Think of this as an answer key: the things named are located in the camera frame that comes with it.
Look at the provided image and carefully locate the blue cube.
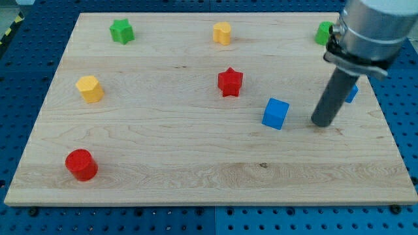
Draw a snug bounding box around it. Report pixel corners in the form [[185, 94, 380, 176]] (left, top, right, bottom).
[[262, 98, 290, 130]]

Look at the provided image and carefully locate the yellow heart block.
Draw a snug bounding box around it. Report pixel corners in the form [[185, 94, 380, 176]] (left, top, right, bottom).
[[212, 22, 231, 46]]

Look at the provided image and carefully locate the green star block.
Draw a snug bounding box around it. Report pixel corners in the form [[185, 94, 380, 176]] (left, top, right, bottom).
[[110, 18, 135, 44]]

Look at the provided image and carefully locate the wooden board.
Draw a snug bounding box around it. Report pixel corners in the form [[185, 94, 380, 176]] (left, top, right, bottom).
[[5, 12, 417, 207]]

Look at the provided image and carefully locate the red cylinder block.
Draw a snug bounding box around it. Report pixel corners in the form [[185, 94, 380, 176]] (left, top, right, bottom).
[[65, 149, 98, 181]]

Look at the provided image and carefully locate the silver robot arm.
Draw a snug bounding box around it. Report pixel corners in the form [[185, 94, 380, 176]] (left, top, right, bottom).
[[311, 0, 417, 127]]

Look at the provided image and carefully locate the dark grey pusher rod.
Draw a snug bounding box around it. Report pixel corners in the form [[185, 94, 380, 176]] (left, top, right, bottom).
[[311, 67, 359, 127]]

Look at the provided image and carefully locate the yellow hexagon block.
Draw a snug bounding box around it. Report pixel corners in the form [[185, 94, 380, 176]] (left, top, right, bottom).
[[76, 76, 105, 103]]

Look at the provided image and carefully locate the red star block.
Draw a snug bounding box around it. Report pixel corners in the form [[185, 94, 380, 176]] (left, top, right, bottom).
[[217, 67, 244, 97]]

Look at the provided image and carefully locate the small blue block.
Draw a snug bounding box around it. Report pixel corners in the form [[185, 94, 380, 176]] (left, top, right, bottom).
[[345, 85, 359, 103]]

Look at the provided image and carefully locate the green cylinder block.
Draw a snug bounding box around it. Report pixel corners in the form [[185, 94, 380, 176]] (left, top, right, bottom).
[[314, 21, 333, 46]]

